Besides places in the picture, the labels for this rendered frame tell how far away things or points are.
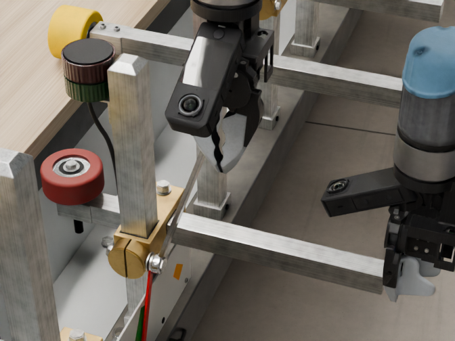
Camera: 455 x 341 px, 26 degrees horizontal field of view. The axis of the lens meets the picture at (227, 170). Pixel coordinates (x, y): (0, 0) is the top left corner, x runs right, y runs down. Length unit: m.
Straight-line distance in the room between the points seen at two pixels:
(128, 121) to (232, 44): 0.20
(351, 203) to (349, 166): 1.65
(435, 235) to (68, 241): 0.65
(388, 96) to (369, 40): 2.02
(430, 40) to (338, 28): 0.99
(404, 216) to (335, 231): 1.44
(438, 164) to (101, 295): 0.64
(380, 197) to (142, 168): 0.27
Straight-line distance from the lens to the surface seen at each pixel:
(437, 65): 0.98
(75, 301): 1.50
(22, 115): 1.39
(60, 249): 1.52
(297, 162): 2.76
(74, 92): 1.11
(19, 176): 0.88
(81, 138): 1.50
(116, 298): 1.49
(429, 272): 1.21
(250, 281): 2.40
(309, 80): 1.35
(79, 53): 1.10
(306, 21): 1.85
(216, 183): 1.45
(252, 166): 1.60
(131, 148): 1.13
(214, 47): 0.97
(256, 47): 1.01
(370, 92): 1.34
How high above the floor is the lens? 1.68
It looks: 38 degrees down
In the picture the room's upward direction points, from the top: straight up
